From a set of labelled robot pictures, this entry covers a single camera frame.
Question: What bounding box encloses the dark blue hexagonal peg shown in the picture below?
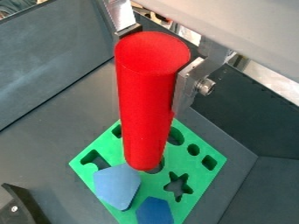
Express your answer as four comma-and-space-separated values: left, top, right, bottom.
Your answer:
135, 197, 174, 224

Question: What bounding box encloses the green shape sorter board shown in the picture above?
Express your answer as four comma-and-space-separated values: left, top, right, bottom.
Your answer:
70, 121, 227, 224

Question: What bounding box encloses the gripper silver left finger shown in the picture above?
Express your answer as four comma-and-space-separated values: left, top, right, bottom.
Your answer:
102, 0, 143, 43

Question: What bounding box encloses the black curved cradle stand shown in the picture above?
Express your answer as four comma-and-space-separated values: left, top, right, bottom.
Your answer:
0, 183, 52, 224

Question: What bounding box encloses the light blue pentagonal peg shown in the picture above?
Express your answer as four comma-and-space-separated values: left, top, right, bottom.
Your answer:
94, 163, 142, 211

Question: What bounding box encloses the red cylinder peg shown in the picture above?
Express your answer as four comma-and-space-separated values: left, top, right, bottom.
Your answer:
115, 31, 191, 171

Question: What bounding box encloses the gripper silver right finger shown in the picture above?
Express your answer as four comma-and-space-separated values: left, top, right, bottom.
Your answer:
172, 38, 234, 115

